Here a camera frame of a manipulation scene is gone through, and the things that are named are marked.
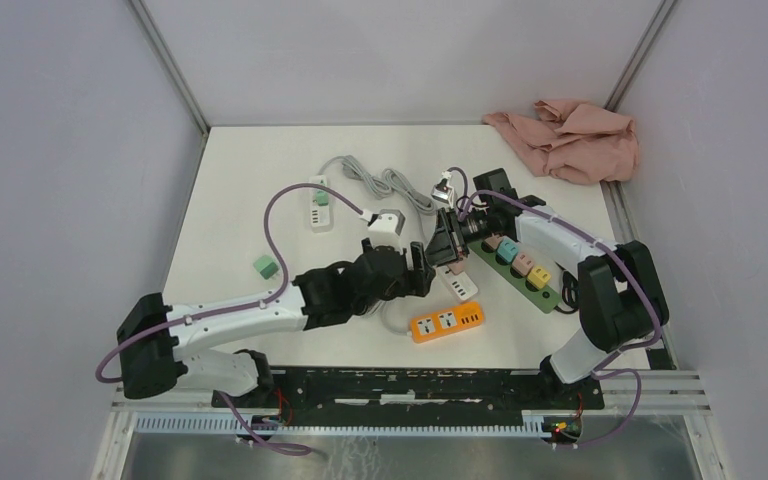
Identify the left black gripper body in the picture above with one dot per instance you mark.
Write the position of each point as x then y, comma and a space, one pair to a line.
399, 288

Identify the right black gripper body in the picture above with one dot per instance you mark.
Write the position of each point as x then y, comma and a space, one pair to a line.
476, 226

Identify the orange power strip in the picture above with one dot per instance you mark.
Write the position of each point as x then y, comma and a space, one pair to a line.
446, 322

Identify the green plug from orange strip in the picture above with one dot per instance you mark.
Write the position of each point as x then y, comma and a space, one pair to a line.
266, 266

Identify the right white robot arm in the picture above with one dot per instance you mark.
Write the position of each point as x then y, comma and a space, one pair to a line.
621, 304

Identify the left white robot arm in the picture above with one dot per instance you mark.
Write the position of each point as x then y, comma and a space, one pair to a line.
161, 347

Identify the pink plug on green strip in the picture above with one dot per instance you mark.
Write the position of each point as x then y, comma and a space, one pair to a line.
491, 243

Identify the pink plug lower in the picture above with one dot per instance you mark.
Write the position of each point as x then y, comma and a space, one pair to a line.
457, 268

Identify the teal plug on green strip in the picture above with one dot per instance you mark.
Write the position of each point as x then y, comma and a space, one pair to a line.
507, 250

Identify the beige plug on green strip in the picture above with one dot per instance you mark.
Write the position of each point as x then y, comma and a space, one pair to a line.
522, 264

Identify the yellow plug on green strip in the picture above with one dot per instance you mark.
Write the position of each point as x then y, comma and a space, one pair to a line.
538, 277

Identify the green plug on white strip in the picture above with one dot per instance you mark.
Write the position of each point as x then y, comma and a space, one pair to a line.
321, 198

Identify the long white power strip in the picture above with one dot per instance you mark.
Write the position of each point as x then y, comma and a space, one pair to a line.
460, 285

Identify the small white power strip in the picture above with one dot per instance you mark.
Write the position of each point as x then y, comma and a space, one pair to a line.
320, 218

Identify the dark green power strip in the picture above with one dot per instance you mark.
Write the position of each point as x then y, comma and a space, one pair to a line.
546, 299

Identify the pink crumpled cloth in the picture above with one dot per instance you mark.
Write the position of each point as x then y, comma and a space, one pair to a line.
571, 140

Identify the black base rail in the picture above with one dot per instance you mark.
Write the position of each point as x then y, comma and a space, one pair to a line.
307, 396

